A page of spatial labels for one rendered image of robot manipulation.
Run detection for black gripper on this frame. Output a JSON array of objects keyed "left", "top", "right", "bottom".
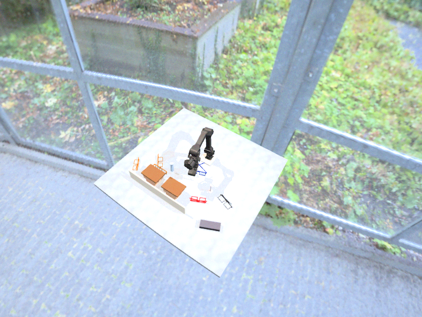
[{"left": 188, "top": 162, "right": 199, "bottom": 176}]

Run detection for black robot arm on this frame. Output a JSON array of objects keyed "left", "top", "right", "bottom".
[{"left": 184, "top": 127, "right": 215, "bottom": 170}]

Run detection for dark grey glasses frame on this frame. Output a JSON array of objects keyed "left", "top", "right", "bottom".
[{"left": 218, "top": 194, "right": 232, "bottom": 209}]

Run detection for red glasses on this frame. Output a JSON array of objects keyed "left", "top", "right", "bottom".
[{"left": 190, "top": 197, "right": 206, "bottom": 203}]

